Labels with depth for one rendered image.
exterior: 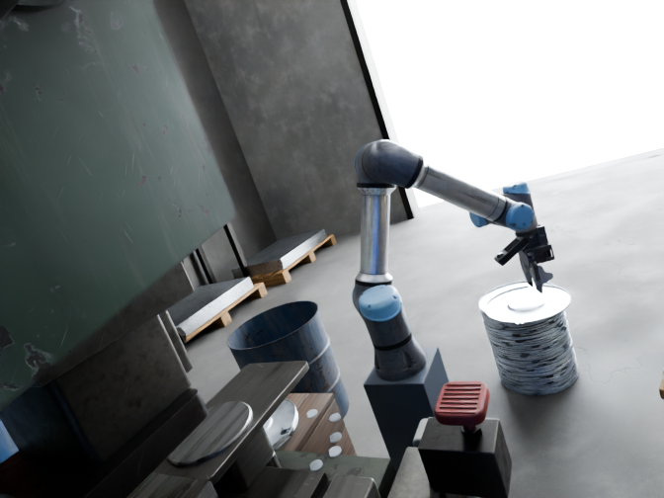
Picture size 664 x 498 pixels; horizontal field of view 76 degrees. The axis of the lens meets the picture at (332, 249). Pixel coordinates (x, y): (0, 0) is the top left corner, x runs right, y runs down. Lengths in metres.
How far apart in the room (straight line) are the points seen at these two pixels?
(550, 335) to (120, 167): 1.54
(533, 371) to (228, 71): 5.25
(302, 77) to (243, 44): 0.91
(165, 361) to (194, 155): 0.23
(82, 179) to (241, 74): 5.66
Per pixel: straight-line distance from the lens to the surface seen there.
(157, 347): 0.52
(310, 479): 0.63
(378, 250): 1.26
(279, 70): 5.67
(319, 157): 5.50
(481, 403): 0.55
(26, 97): 0.36
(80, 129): 0.37
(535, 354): 1.74
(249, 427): 0.63
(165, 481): 0.63
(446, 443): 0.60
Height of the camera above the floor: 1.09
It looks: 13 degrees down
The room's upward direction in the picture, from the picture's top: 20 degrees counter-clockwise
